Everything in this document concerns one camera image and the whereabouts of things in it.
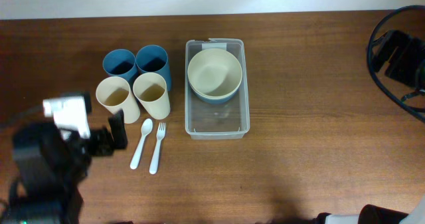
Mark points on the left blue cup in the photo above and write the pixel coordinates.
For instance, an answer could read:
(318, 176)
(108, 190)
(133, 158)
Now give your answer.
(121, 63)

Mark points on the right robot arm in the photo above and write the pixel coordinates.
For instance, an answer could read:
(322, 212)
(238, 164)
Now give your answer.
(404, 55)

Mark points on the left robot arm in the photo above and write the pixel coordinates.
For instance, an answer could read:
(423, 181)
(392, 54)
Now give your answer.
(51, 168)

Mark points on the white plastic spoon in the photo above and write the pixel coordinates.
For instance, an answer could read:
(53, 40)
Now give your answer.
(146, 129)

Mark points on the clear plastic container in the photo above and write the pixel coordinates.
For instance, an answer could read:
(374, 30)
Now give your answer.
(230, 120)

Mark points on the right blue cup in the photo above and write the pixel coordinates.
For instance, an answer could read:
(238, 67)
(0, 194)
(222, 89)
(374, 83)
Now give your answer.
(153, 58)

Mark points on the beige cup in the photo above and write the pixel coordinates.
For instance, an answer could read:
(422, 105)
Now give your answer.
(114, 93)
(151, 90)

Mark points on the blue cup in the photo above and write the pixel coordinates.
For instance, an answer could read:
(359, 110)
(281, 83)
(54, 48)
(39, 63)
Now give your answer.
(121, 63)
(153, 58)

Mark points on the blue bowl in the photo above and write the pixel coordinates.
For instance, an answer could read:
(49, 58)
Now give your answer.
(214, 100)

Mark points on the white plastic fork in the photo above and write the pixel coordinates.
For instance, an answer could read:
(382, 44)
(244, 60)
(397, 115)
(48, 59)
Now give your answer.
(161, 131)

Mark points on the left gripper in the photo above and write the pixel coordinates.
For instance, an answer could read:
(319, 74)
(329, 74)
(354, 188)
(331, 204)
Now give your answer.
(101, 139)

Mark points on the cream bowl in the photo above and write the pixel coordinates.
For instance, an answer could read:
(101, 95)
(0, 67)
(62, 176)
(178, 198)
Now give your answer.
(215, 74)

